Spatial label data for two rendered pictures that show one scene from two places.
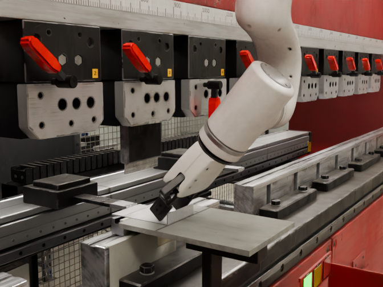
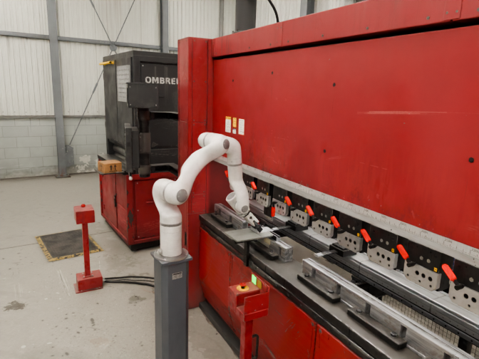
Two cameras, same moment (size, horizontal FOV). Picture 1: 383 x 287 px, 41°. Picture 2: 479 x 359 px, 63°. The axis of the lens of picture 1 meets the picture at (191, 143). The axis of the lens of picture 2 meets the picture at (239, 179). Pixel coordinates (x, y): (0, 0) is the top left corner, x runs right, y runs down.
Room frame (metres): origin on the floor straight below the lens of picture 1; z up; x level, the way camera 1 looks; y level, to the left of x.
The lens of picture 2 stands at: (1.96, -2.18, 1.90)
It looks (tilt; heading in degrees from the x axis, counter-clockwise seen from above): 13 degrees down; 118
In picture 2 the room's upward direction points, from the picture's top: 2 degrees clockwise
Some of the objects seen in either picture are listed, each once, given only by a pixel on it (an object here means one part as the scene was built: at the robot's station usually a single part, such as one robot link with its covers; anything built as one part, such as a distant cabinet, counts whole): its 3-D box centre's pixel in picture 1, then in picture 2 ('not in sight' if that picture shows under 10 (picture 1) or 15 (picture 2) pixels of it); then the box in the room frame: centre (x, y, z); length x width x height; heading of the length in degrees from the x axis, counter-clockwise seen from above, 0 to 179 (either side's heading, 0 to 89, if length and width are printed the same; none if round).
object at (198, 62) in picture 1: (192, 76); (284, 199); (1.12, 0.00, 1.26); 0.15 x 0.09 x 0.17; 147
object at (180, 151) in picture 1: (201, 162); (333, 250); (1.45, -0.03, 1.01); 0.26 x 0.12 x 0.05; 57
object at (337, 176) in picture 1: (334, 178); (375, 326); (1.78, -0.51, 0.89); 0.30 x 0.05 x 0.03; 147
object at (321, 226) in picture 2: not in sight; (327, 219); (1.46, -0.22, 1.26); 0.15 x 0.09 x 0.17; 147
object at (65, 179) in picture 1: (85, 193); (288, 226); (1.07, 0.23, 1.01); 0.26 x 0.12 x 0.05; 57
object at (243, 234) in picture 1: (207, 225); (248, 233); (0.90, -0.03, 1.00); 0.26 x 0.18 x 0.01; 57
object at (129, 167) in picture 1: (141, 146); (269, 211); (0.98, 0.10, 1.13); 0.10 x 0.02 x 0.10; 147
